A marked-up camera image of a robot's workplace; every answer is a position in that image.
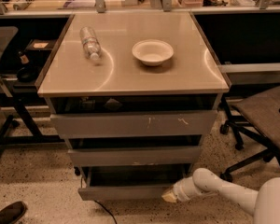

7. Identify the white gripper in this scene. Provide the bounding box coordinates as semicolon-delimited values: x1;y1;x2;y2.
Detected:
161;177;200;203

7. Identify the grey bottom drawer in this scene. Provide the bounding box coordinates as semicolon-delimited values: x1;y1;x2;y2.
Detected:
78;164;190;201

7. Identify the grey drawer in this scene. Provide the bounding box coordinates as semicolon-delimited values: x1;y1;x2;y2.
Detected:
78;164;190;201
49;94;218;139
68;135;202;167

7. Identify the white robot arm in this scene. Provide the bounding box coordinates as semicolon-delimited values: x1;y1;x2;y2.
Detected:
161;168;280;224

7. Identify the grey middle drawer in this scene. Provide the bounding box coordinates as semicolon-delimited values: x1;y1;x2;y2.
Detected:
68;135;202;167

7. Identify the grey top drawer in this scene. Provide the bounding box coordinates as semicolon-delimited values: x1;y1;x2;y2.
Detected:
49;94;218;139

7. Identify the grey drawer cabinet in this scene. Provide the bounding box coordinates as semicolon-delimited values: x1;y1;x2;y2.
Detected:
35;11;231;173

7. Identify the black office chair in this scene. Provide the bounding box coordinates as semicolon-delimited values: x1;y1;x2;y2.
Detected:
220;86;280;182

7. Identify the white bowl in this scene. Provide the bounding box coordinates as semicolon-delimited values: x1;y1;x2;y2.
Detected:
132;39;174;66

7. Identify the black shoe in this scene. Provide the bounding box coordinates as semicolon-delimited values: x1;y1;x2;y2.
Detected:
0;201;27;224

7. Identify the clear plastic water bottle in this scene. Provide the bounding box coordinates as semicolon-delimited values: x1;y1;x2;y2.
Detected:
79;27;101;61

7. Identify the dark round object under desk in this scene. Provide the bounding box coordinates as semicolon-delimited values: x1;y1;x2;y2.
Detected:
17;66;38;82

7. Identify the black cable on floor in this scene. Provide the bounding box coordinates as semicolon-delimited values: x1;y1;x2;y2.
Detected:
92;199;119;224

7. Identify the black desk frame left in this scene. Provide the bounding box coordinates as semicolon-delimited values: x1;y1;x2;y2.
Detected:
0;75;64;147

